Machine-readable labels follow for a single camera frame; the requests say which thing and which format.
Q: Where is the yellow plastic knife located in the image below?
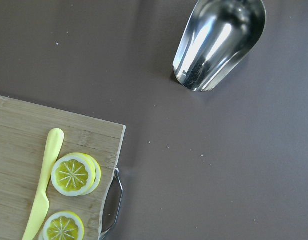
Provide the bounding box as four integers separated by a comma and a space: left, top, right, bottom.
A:
22, 128, 65, 240

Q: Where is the steel scoop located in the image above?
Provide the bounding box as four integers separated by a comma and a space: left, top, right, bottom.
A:
172, 0, 267, 92

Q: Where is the bamboo cutting board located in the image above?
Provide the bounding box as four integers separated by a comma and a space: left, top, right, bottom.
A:
0, 96, 126, 240

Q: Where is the lemon slice near blade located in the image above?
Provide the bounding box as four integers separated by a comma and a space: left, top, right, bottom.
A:
38, 211, 85, 240

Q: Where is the lemon slice near handle end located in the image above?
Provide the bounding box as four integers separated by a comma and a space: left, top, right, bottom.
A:
51, 152, 102, 197

